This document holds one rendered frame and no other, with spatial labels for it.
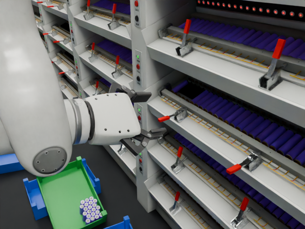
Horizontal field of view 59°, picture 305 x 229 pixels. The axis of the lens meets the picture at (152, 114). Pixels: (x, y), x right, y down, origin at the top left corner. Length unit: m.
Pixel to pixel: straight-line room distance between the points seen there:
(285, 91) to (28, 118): 0.44
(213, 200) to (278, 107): 0.39
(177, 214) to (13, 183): 0.86
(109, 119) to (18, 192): 1.03
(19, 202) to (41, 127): 1.08
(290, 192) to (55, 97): 0.49
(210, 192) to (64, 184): 0.70
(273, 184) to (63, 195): 0.91
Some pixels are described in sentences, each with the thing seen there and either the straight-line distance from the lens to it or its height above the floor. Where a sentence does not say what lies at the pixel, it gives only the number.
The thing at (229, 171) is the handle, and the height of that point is 0.56.
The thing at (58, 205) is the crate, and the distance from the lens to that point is 1.27.
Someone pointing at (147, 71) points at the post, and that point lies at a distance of 0.89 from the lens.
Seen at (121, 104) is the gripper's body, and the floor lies 0.70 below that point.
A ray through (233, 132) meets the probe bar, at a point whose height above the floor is 0.58.
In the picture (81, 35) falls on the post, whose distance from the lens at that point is 1.53.
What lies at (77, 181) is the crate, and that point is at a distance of 1.32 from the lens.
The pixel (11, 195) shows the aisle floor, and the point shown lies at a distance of 1.49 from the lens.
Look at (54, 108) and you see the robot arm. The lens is 0.38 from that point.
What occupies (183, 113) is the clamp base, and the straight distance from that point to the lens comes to 0.81.
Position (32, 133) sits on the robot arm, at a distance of 0.38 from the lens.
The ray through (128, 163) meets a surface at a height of 0.14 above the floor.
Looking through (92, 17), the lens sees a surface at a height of 0.75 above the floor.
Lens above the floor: 0.94
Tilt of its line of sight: 28 degrees down
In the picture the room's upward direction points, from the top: straight up
